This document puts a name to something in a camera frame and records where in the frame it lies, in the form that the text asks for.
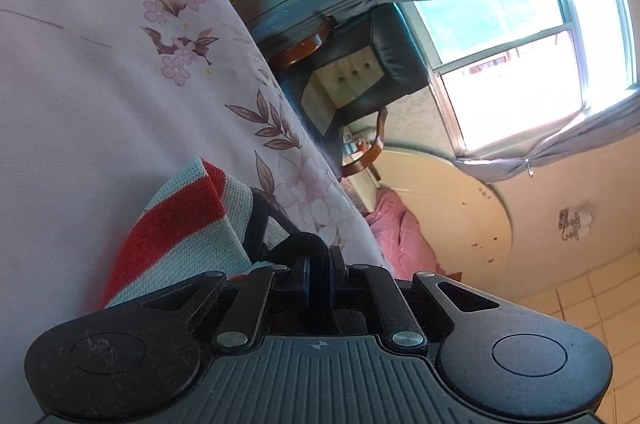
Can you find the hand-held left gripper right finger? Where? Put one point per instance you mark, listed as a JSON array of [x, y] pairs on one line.
[[335, 278]]

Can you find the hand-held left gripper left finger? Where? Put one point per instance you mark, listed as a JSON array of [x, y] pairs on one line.
[[305, 278]]

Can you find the striped knit sweater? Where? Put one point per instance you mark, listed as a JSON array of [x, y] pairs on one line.
[[175, 224]]

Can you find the pink quilt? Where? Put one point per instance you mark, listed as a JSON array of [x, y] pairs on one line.
[[400, 234]]

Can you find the cream round table top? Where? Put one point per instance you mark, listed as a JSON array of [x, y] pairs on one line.
[[450, 214]]

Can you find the cream buttoned cushion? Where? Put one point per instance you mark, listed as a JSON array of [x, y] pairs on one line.
[[350, 79]]

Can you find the black leather armchair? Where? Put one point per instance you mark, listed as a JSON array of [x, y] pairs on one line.
[[395, 49]]

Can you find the window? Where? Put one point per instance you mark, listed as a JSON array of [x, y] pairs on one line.
[[515, 89]]

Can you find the pink floral bed sheet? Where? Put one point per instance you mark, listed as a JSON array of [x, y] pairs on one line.
[[75, 79]]

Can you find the white wall hook ornament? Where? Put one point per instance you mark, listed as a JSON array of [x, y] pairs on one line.
[[575, 224]]

